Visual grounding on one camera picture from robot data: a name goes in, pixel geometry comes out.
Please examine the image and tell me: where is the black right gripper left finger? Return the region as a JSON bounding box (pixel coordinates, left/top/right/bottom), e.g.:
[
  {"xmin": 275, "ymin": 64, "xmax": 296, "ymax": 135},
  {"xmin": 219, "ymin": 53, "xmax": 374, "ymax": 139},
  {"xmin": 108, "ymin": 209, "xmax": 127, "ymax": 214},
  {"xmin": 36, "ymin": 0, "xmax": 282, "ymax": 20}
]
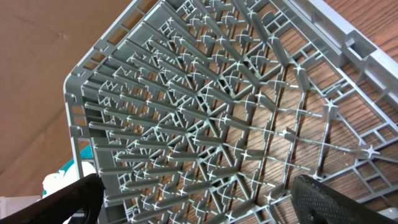
[{"xmin": 1, "ymin": 174, "xmax": 105, "ymax": 224}]

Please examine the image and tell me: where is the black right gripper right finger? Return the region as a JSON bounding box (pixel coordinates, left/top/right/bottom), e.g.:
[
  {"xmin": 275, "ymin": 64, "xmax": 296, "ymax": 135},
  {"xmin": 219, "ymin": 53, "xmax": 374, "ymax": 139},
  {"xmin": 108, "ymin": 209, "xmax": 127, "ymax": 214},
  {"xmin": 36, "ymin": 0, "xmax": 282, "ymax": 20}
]
[{"xmin": 291, "ymin": 175, "xmax": 397, "ymax": 224}]

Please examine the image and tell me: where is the grey dishwasher rack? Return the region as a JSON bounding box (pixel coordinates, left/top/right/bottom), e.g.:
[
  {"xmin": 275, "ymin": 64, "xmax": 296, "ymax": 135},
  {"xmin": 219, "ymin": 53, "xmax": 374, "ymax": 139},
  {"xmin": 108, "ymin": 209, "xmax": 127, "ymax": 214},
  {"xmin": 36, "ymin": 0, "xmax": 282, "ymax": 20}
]
[{"xmin": 63, "ymin": 1, "xmax": 397, "ymax": 223}]

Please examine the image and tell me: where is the crumpled white paper napkin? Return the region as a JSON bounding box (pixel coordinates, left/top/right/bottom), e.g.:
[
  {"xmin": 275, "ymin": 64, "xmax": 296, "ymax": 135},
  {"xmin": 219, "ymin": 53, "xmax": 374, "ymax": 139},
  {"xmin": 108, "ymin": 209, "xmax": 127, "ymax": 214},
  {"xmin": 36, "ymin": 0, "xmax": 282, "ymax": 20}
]
[{"xmin": 42, "ymin": 161, "xmax": 98, "ymax": 224}]

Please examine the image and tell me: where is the teal plastic tray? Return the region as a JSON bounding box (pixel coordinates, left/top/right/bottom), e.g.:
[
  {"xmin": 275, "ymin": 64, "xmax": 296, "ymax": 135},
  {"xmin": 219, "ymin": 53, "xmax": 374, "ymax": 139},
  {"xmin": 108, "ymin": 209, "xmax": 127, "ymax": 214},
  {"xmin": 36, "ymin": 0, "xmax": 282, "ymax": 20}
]
[{"xmin": 57, "ymin": 145, "xmax": 93, "ymax": 174}]

